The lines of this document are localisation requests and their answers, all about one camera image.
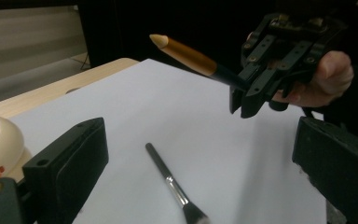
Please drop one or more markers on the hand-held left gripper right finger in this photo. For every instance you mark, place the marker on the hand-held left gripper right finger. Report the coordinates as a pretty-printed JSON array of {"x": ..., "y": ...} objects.
[{"x": 338, "y": 174}]

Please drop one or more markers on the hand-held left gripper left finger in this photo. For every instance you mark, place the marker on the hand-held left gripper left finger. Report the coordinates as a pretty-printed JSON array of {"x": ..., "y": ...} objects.
[{"x": 65, "y": 174}]

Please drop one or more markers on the thin black and orange brush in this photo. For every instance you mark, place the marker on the thin black and orange brush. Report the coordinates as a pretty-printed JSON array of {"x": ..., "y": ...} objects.
[{"x": 189, "y": 56}]

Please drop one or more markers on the black makeup brush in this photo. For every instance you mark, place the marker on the black makeup brush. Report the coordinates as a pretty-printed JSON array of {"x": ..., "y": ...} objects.
[{"x": 174, "y": 186}]

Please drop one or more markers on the white paper sheet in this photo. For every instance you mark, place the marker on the white paper sheet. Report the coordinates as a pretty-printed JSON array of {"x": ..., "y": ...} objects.
[{"x": 167, "y": 118}]

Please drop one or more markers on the wooden table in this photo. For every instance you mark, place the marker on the wooden table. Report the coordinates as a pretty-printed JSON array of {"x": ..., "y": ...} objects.
[{"x": 43, "y": 93}]

